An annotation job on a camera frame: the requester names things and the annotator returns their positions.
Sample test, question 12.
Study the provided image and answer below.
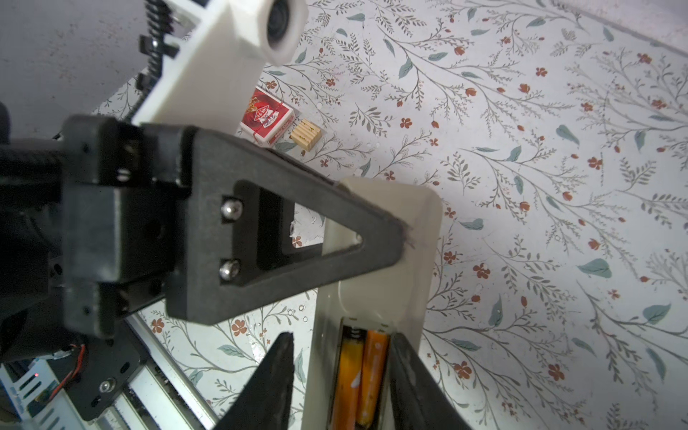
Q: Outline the black corrugated left cable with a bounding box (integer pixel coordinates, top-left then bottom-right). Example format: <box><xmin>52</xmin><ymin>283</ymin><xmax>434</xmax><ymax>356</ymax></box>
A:
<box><xmin>133</xmin><ymin>0</ymin><xmax>181</xmax><ymax>103</ymax></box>

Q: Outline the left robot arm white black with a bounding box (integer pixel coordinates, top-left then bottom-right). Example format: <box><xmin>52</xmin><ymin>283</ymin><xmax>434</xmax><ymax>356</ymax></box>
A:
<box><xmin>1</xmin><ymin>111</ymin><xmax>408</xmax><ymax>362</ymax></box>

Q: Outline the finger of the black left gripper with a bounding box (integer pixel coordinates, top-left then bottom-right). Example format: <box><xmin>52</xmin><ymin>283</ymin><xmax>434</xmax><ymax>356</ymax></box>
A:
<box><xmin>166</xmin><ymin>130</ymin><xmax>406</xmax><ymax>325</ymax></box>

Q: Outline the orange battery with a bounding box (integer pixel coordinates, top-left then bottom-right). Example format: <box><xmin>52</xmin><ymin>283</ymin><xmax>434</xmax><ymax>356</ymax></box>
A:
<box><xmin>356</xmin><ymin>331</ymin><xmax>390</xmax><ymax>429</ymax></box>
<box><xmin>331</xmin><ymin>335</ymin><xmax>365</xmax><ymax>430</ymax></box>

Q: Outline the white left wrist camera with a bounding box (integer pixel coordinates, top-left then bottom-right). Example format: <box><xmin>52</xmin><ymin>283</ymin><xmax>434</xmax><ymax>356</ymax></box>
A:
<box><xmin>126</xmin><ymin>0</ymin><xmax>308</xmax><ymax>134</ymax></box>

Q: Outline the red card box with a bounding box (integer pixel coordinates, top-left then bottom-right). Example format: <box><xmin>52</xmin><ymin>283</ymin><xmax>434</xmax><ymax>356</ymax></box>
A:
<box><xmin>240</xmin><ymin>87</ymin><xmax>295</xmax><ymax>145</ymax></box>

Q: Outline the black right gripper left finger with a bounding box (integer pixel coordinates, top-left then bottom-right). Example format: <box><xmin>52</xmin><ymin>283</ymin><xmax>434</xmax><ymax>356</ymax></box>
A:
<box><xmin>214</xmin><ymin>333</ymin><xmax>295</xmax><ymax>430</ymax></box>

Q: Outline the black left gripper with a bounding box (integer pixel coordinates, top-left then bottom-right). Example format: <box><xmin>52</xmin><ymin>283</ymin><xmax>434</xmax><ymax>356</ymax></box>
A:
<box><xmin>61</xmin><ymin>116</ymin><xmax>196</xmax><ymax>339</ymax></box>

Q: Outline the small wooden block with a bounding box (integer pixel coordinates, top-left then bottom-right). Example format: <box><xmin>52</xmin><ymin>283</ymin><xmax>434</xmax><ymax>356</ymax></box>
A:
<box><xmin>290</xmin><ymin>119</ymin><xmax>323</xmax><ymax>152</ymax></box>

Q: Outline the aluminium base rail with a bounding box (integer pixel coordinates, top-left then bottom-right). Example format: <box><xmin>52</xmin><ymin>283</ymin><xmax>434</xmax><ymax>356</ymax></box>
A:
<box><xmin>1</xmin><ymin>315</ymin><xmax>220</xmax><ymax>429</ymax></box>

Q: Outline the beige remote control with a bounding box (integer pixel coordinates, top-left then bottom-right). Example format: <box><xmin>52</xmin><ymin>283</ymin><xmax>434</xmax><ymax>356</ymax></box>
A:
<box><xmin>301</xmin><ymin>177</ymin><xmax>443</xmax><ymax>429</ymax></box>

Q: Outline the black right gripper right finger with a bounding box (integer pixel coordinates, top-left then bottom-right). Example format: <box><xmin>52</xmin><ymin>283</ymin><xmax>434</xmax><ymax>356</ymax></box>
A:
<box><xmin>389</xmin><ymin>333</ymin><xmax>470</xmax><ymax>430</ymax></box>

